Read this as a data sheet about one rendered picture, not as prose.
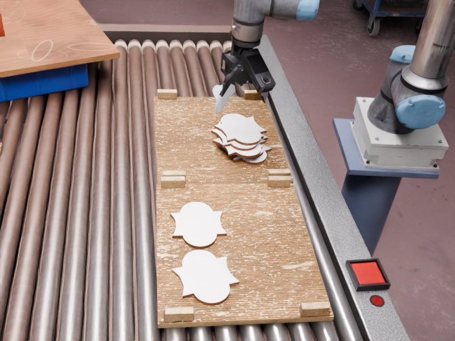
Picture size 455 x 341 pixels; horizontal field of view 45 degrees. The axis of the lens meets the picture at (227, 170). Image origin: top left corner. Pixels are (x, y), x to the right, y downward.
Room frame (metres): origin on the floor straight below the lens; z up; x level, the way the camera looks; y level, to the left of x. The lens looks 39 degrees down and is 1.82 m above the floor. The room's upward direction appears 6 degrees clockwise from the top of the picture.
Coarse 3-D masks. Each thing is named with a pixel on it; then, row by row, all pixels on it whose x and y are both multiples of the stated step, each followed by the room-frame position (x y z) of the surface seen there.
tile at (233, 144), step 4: (212, 132) 1.21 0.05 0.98; (216, 132) 1.20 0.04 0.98; (220, 132) 1.20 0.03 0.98; (220, 136) 1.19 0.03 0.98; (224, 136) 1.19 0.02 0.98; (224, 140) 1.17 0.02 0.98; (224, 144) 1.15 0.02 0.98; (228, 144) 1.16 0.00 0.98; (232, 144) 1.16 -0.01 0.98; (236, 144) 1.16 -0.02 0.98; (240, 144) 1.16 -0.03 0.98; (256, 144) 1.17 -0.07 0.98; (236, 148) 1.15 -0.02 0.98; (240, 148) 1.14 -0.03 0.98; (244, 148) 1.14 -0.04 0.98; (248, 148) 1.15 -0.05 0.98; (252, 148) 1.15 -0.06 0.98
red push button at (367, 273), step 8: (352, 264) 0.83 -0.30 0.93; (360, 264) 0.83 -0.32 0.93; (368, 264) 0.84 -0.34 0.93; (360, 272) 0.81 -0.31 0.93; (368, 272) 0.81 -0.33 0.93; (376, 272) 0.82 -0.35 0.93; (360, 280) 0.79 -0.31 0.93; (368, 280) 0.79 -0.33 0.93; (376, 280) 0.79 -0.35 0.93; (384, 280) 0.79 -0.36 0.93
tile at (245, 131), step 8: (224, 120) 1.25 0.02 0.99; (232, 120) 1.25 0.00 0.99; (240, 120) 1.26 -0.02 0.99; (248, 120) 1.26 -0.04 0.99; (216, 128) 1.22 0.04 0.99; (224, 128) 1.21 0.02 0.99; (232, 128) 1.22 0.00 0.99; (240, 128) 1.22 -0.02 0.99; (248, 128) 1.22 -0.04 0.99; (256, 128) 1.23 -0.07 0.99; (232, 136) 1.18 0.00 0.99; (240, 136) 1.18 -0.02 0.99; (248, 136) 1.19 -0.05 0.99; (256, 136) 1.19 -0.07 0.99; (248, 144) 1.16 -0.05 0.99
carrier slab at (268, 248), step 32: (160, 192) 0.99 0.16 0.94; (192, 192) 1.00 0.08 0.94; (224, 192) 1.02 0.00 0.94; (256, 192) 1.03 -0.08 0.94; (288, 192) 1.04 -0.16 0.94; (160, 224) 0.88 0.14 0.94; (224, 224) 0.91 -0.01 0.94; (256, 224) 0.92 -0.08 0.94; (288, 224) 0.93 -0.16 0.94; (160, 256) 0.79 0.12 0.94; (256, 256) 0.82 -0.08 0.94; (288, 256) 0.83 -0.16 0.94; (160, 288) 0.70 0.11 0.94; (256, 288) 0.73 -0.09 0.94; (288, 288) 0.74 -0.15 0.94; (320, 288) 0.75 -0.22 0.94; (160, 320) 0.63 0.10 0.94; (224, 320) 0.64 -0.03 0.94; (256, 320) 0.65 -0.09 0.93; (288, 320) 0.66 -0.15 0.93; (320, 320) 0.68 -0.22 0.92
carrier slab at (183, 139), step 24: (168, 120) 1.30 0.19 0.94; (192, 120) 1.32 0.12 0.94; (216, 120) 1.33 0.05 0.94; (264, 120) 1.36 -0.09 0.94; (168, 144) 1.19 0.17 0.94; (192, 144) 1.20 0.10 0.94; (264, 144) 1.24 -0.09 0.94; (168, 168) 1.09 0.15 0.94; (192, 168) 1.10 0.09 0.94; (216, 168) 1.11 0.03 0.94; (240, 168) 1.12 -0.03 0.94; (264, 168) 1.13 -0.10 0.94; (288, 168) 1.14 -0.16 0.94
